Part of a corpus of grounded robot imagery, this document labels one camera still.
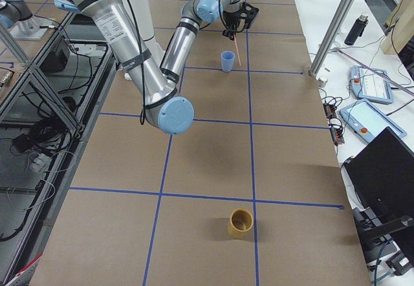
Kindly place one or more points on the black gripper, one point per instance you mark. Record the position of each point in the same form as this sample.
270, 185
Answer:
231, 18

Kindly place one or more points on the pink chopstick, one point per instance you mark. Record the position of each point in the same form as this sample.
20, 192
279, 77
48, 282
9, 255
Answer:
237, 50

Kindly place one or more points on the light blue plastic cup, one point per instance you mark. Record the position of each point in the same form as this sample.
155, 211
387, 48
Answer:
227, 60

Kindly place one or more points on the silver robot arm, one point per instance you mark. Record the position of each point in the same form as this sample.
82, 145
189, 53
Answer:
171, 112

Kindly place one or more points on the yellow bamboo cup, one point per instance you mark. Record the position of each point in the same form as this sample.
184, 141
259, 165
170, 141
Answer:
240, 223

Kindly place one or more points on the small metal cylinder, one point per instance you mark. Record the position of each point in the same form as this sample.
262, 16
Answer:
322, 81

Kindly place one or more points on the black water bottle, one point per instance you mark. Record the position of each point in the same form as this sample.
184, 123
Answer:
357, 29

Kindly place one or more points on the upper blue teach pendant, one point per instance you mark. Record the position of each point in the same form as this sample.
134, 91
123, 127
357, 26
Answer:
367, 84

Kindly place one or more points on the blue teach pendant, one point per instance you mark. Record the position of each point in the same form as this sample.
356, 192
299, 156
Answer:
367, 84
367, 121

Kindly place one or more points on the lower blue teach pendant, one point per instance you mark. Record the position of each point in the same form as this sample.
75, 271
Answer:
367, 121

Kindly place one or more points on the black laptop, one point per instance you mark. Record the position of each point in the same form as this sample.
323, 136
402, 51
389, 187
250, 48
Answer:
382, 175

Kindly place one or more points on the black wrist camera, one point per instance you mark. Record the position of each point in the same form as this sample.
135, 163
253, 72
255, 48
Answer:
248, 14

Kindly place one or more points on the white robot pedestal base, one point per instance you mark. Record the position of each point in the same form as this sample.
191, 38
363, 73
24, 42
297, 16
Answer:
134, 45

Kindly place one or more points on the aluminium frame post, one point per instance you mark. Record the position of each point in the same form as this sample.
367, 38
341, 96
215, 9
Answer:
337, 20

